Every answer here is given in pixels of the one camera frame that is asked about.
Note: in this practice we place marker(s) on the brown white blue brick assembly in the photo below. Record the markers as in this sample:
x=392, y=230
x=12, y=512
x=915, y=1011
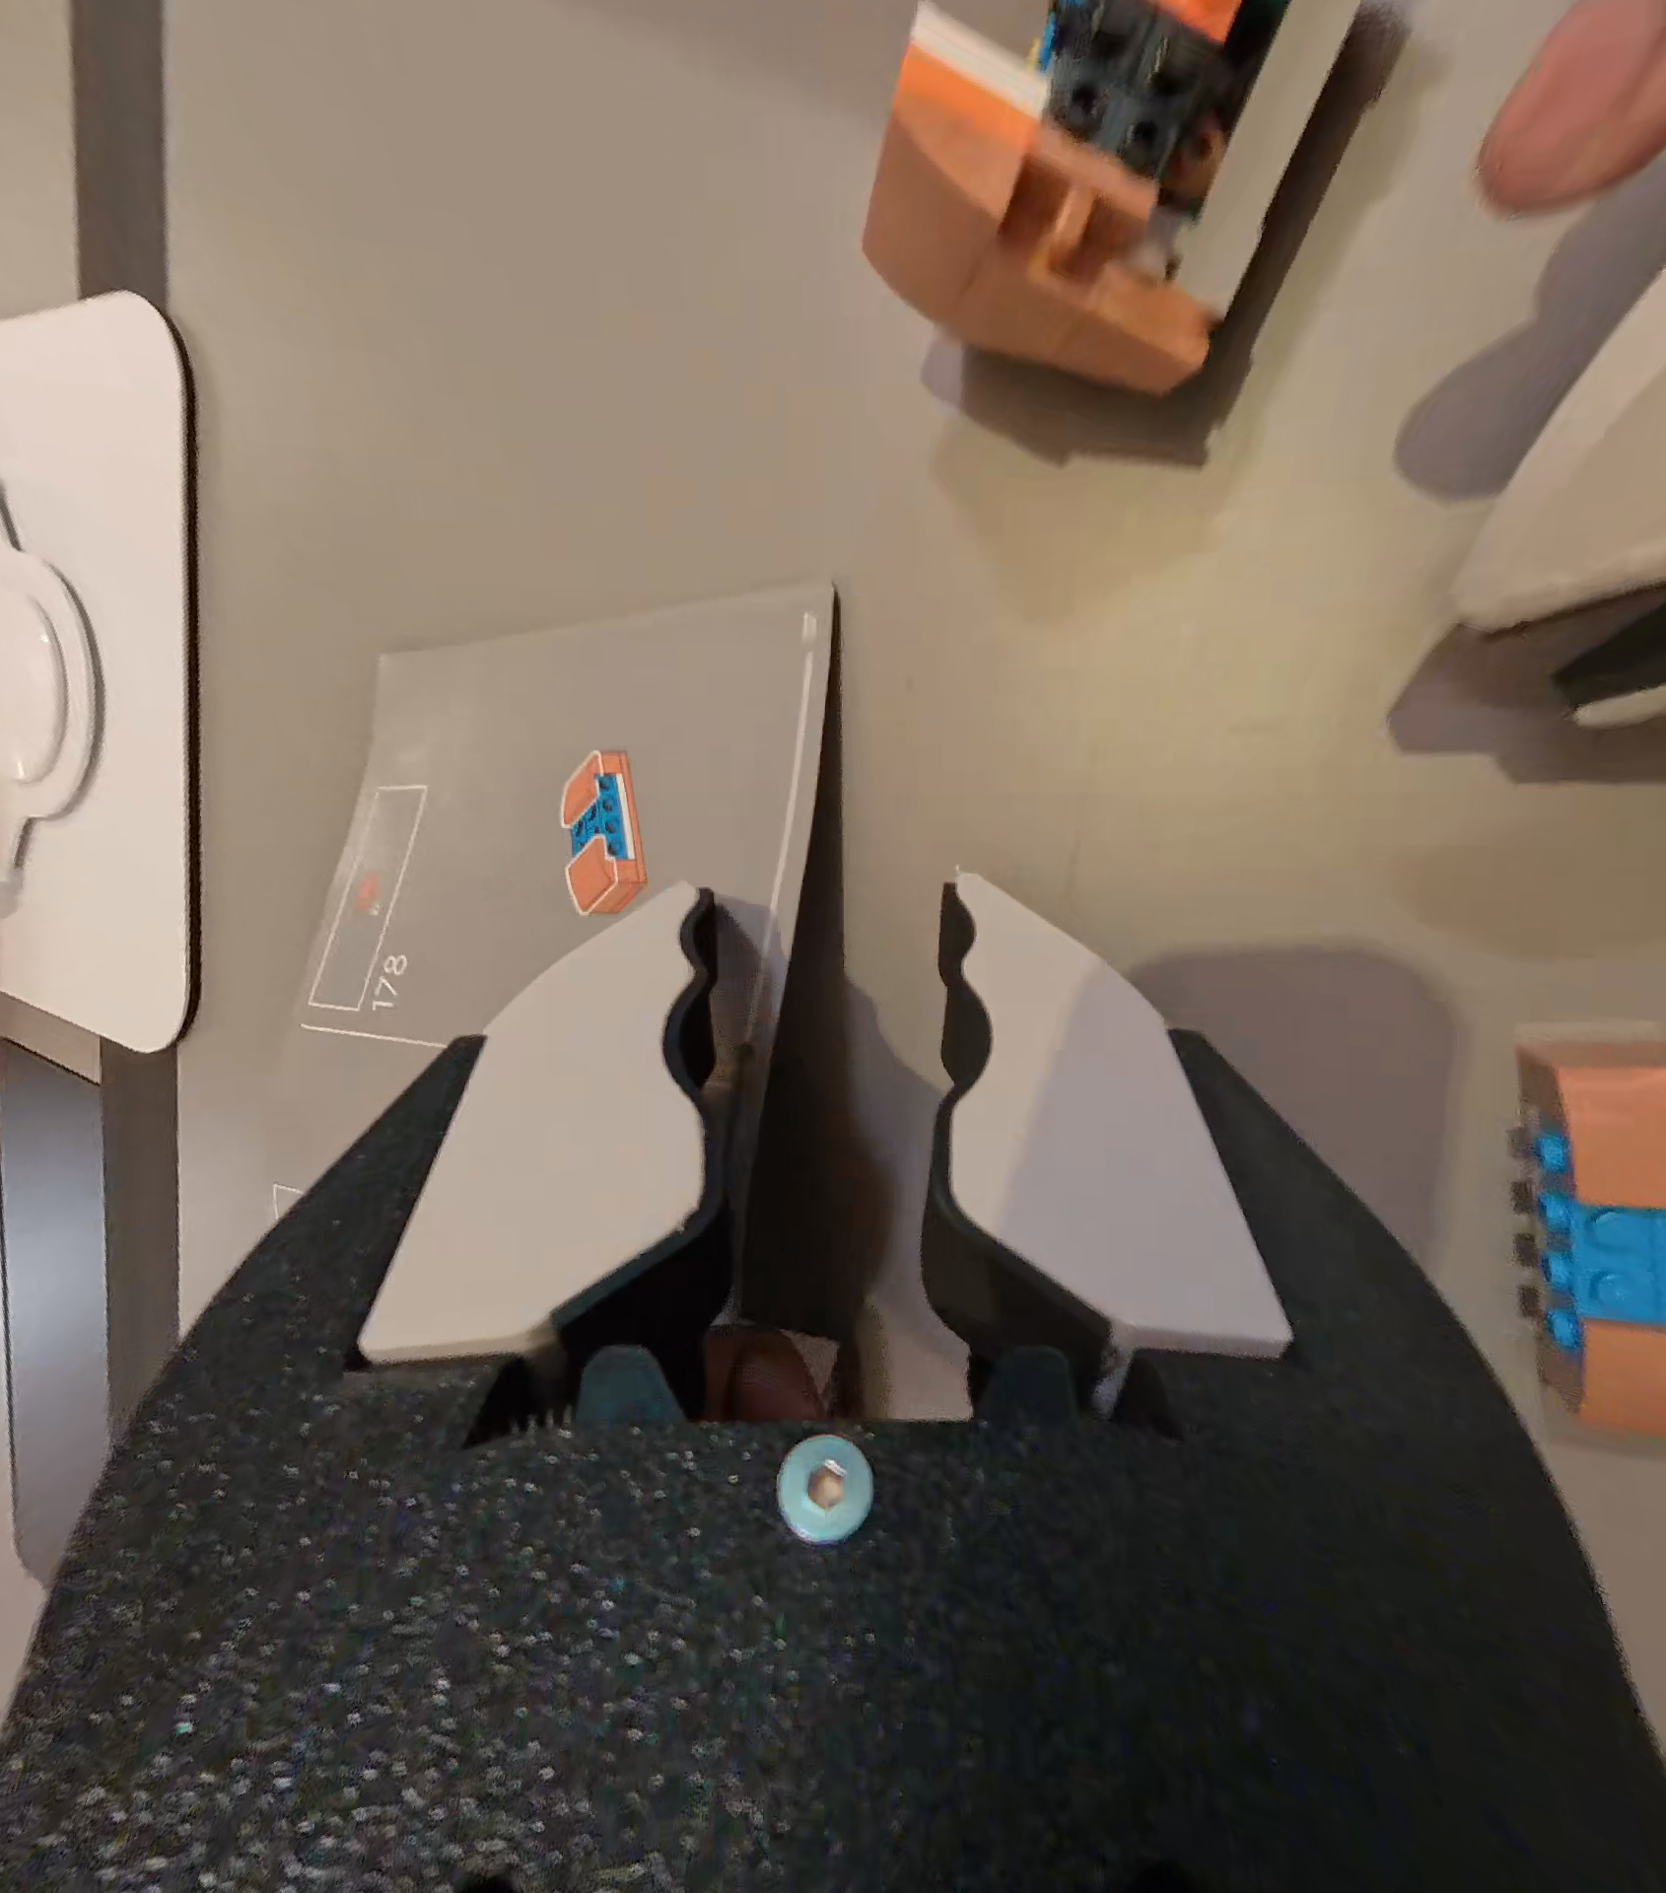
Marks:
x=1646, y=1139

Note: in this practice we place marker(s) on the brown brick model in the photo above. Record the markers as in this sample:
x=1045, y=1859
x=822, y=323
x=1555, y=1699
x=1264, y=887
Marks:
x=980, y=222

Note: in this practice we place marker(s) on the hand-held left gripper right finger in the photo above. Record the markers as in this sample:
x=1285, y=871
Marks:
x=1114, y=1169

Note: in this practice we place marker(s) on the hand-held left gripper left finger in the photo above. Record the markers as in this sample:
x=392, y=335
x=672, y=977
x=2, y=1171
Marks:
x=552, y=1155

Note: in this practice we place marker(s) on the white instruction booklet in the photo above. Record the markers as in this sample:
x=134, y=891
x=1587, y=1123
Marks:
x=595, y=695

